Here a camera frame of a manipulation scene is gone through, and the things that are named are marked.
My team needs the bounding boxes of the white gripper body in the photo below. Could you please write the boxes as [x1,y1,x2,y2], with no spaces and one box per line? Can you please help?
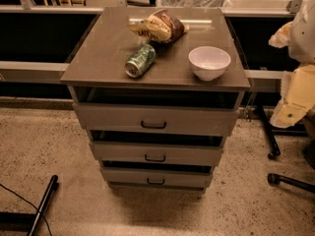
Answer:
[281,65,315,116]

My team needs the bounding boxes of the black chair leg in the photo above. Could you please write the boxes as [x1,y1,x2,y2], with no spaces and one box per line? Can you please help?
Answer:
[267,173,315,194]
[256,104,307,159]

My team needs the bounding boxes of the grey middle drawer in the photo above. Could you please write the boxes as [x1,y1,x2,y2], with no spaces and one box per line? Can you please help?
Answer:
[90,142,221,166]

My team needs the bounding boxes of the white bowl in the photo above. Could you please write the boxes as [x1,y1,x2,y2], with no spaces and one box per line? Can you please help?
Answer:
[188,46,231,81]

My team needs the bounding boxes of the grey metal railing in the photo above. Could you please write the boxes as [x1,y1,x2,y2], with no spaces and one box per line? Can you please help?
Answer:
[0,0,312,84]

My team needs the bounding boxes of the green soda can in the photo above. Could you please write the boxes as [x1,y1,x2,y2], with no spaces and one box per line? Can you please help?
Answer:
[125,44,156,78]

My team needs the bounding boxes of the grey top drawer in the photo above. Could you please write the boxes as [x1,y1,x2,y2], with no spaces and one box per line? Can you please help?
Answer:
[73,103,238,136]

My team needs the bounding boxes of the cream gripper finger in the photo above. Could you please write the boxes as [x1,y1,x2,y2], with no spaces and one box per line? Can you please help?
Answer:
[269,22,292,48]
[270,102,304,129]

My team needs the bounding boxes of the grey drawer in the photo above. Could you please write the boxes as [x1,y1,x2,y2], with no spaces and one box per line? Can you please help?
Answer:
[100,167,213,188]
[90,142,221,166]
[73,103,238,136]

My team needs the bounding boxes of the black stand leg left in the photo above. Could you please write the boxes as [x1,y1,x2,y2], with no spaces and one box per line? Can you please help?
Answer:
[0,175,59,236]

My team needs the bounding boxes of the grey drawer cabinet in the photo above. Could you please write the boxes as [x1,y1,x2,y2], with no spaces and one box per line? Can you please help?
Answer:
[62,7,250,191]

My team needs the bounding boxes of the brown chip bag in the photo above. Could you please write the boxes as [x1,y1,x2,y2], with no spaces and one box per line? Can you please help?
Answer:
[127,9,189,44]

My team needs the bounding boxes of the black chair leg upper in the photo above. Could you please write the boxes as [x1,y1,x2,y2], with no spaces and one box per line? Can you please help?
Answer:
[256,104,307,159]

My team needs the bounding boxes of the grey bottom drawer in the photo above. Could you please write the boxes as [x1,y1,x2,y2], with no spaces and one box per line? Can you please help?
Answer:
[100,167,213,188]

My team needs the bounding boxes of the black floor cable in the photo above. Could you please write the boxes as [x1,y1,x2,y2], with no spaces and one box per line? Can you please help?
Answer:
[0,182,53,236]

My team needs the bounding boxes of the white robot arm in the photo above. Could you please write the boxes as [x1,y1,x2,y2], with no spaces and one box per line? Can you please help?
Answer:
[269,0,315,128]

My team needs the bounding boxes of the black chair leg lower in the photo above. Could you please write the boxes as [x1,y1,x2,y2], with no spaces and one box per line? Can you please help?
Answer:
[267,173,315,194]

